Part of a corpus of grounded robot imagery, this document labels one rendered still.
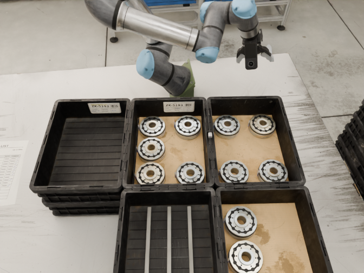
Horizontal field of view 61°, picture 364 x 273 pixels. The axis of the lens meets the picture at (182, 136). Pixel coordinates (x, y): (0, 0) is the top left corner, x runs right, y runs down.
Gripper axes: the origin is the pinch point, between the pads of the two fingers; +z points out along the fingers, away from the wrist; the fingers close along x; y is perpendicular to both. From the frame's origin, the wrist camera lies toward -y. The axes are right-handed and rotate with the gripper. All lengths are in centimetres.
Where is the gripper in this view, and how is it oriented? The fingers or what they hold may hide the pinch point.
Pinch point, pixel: (255, 63)
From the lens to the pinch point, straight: 137.3
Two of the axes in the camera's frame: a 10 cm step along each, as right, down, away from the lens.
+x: -9.3, -0.4, 3.6
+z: 3.3, 3.1, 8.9
